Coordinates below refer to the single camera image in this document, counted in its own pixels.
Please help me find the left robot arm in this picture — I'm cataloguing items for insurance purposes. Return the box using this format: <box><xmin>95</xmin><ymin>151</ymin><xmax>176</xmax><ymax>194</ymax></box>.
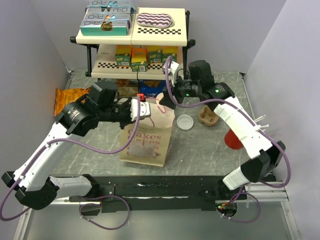
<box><xmin>1</xmin><ymin>80</ymin><xmax>141</xmax><ymax>210</ymax></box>

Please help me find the green juice carton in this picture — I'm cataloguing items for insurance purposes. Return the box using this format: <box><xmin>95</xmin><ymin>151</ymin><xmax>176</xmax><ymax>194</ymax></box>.
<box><xmin>146</xmin><ymin>45</ymin><xmax>163</xmax><ymax>64</ymax></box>
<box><xmin>115</xmin><ymin>45</ymin><xmax>132</xmax><ymax>67</ymax></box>
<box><xmin>162</xmin><ymin>46</ymin><xmax>179</xmax><ymax>68</ymax></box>

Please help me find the green juice carton left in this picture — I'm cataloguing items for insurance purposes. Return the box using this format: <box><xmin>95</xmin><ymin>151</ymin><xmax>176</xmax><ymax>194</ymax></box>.
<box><xmin>115</xmin><ymin>45</ymin><xmax>132</xmax><ymax>67</ymax></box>

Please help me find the green juice carton middle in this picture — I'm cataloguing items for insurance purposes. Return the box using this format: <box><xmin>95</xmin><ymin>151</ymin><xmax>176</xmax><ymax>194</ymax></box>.
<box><xmin>146</xmin><ymin>45</ymin><xmax>163</xmax><ymax>64</ymax></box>

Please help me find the wavy striped sleep mask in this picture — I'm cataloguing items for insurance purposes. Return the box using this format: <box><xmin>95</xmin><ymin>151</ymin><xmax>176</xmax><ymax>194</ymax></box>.
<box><xmin>136</xmin><ymin>12</ymin><xmax>175</xmax><ymax>29</ymax></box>

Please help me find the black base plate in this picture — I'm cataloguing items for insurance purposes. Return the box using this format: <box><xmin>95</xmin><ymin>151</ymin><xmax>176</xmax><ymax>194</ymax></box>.
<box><xmin>69</xmin><ymin>175</ymin><xmax>239</xmax><ymax>213</ymax></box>

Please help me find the purple cable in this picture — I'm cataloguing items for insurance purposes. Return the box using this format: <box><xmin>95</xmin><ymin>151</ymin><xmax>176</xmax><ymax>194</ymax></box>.
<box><xmin>0</xmin><ymin>98</ymin><xmax>146</xmax><ymax>229</ymax></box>
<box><xmin>162</xmin><ymin>56</ymin><xmax>292</xmax><ymax>223</ymax></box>

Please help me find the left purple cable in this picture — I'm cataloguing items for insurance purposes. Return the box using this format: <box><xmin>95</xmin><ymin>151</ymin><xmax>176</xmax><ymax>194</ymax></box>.
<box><xmin>0</xmin><ymin>98</ymin><xmax>146</xmax><ymax>229</ymax></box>

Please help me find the orange chip bag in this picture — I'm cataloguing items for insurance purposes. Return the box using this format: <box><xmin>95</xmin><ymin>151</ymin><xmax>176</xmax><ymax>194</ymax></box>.
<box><xmin>54</xmin><ymin>87</ymin><xmax>91</xmax><ymax>117</ymax></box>

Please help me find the orange yellow juice carton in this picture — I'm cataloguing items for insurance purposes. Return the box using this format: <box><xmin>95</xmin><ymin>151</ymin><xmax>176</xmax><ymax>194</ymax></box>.
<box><xmin>131</xmin><ymin>48</ymin><xmax>148</xmax><ymax>72</ymax></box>

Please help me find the red cup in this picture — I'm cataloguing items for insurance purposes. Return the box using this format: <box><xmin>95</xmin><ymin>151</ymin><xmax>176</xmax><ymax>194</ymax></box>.
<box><xmin>224</xmin><ymin>129</ymin><xmax>244</xmax><ymax>150</ymax></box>

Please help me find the brown chip bag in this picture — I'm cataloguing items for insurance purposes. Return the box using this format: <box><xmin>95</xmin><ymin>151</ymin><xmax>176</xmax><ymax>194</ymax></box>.
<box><xmin>115</xmin><ymin>79</ymin><xmax>140</xmax><ymax>97</ymax></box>

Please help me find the blue tortilla chip bag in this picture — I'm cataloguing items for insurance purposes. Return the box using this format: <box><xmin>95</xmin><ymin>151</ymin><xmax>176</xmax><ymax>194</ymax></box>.
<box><xmin>139</xmin><ymin>79</ymin><xmax>166</xmax><ymax>98</ymax></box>

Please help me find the cardboard cup carrier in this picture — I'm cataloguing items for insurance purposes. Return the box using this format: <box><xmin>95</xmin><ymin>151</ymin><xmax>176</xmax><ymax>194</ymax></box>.
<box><xmin>198</xmin><ymin>106</ymin><xmax>219</xmax><ymax>127</ymax></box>

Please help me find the green juice carton right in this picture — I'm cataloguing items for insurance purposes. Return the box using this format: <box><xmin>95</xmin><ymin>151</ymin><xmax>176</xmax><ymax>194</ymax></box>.
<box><xmin>162</xmin><ymin>46</ymin><xmax>179</xmax><ymax>68</ymax></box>

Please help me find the teal box front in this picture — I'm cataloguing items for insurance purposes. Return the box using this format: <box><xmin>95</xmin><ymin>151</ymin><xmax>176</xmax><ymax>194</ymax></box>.
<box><xmin>80</xmin><ymin>20</ymin><xmax>130</xmax><ymax>37</ymax></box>

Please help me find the cream three-tier shelf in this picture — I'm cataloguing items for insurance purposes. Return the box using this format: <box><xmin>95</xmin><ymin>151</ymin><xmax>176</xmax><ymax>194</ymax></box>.
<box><xmin>70</xmin><ymin>7</ymin><xmax>196</xmax><ymax>80</ymax></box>

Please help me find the teal box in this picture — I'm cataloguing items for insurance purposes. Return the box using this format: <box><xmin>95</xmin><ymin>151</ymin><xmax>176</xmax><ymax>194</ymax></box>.
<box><xmin>84</xmin><ymin>13</ymin><xmax>132</xmax><ymax>21</ymax></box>
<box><xmin>86</xmin><ymin>6</ymin><xmax>133</xmax><ymax>14</ymax></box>
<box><xmin>80</xmin><ymin>20</ymin><xmax>130</xmax><ymax>37</ymax></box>
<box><xmin>88</xmin><ymin>0</ymin><xmax>137</xmax><ymax>9</ymax></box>

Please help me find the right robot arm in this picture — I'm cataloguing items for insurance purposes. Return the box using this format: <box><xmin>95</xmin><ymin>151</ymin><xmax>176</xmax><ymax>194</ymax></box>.
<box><xmin>159</xmin><ymin>56</ymin><xmax>289</xmax><ymax>199</ymax></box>

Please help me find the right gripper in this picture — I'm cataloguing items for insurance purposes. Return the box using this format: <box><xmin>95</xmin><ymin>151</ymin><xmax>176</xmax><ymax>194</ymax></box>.
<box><xmin>158</xmin><ymin>71</ymin><xmax>201</xmax><ymax>110</ymax></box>

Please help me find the teal box back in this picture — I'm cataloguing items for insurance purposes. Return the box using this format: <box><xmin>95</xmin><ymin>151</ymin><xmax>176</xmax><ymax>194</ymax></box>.
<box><xmin>88</xmin><ymin>0</ymin><xmax>137</xmax><ymax>9</ymax></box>

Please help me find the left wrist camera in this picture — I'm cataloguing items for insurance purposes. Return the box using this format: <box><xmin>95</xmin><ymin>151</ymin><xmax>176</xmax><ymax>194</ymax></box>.
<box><xmin>130</xmin><ymin>93</ymin><xmax>151</xmax><ymax>122</ymax></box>

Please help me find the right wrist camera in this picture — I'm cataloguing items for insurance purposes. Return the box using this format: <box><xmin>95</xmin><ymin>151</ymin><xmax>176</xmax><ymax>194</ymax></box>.
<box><xmin>163</xmin><ymin>61</ymin><xmax>180</xmax><ymax>87</ymax></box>

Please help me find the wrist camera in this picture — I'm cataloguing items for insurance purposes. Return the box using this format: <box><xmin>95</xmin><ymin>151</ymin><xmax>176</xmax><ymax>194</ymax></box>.
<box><xmin>130</xmin><ymin>93</ymin><xmax>151</xmax><ymax>122</ymax></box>
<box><xmin>163</xmin><ymin>61</ymin><xmax>180</xmax><ymax>87</ymax></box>

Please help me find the stack of white lids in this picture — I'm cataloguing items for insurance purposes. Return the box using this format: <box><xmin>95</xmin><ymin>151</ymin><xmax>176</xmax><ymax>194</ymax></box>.
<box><xmin>176</xmin><ymin>114</ymin><xmax>194</xmax><ymax>131</ymax></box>

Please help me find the pink white paper bag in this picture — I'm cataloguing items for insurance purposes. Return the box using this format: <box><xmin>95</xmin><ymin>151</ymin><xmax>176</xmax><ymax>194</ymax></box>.
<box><xmin>119</xmin><ymin>98</ymin><xmax>175</xmax><ymax>167</ymax></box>

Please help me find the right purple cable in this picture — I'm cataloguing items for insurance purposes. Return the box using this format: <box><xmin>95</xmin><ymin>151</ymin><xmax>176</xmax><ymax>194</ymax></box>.
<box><xmin>162</xmin><ymin>56</ymin><xmax>292</xmax><ymax>223</ymax></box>

